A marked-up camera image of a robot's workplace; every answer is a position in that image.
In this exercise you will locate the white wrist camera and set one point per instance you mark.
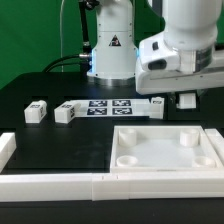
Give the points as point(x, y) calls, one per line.
point(154, 54)

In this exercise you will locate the white marker sheet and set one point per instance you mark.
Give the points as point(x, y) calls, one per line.
point(112, 107)

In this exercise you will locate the white U-shaped fence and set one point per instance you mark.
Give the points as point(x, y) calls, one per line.
point(109, 186)

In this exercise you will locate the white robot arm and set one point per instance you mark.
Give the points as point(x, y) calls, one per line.
point(189, 27)

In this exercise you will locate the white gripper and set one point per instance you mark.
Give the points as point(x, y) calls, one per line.
point(162, 81)

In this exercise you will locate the white square tabletop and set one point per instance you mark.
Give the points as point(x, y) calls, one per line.
point(162, 148)

